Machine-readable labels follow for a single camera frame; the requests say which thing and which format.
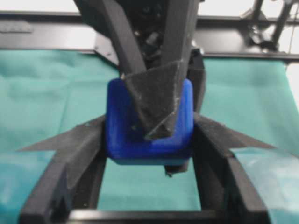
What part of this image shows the black background stand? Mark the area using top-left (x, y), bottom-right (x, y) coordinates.
top-left (240, 0), bottom-right (299, 52)

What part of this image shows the green table cloth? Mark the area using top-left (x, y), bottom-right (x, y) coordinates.
top-left (0, 50), bottom-right (299, 210)

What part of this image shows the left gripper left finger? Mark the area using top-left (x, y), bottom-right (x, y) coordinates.
top-left (18, 115), bottom-right (106, 224)

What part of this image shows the blue block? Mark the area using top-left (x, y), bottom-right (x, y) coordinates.
top-left (105, 78), bottom-right (194, 166)

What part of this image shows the black frame rail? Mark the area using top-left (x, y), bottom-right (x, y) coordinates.
top-left (0, 11), bottom-right (299, 62)

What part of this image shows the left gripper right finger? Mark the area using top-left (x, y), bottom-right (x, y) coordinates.
top-left (192, 113), bottom-right (274, 224)

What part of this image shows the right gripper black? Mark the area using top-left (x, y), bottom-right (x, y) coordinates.
top-left (75, 0), bottom-right (201, 141)

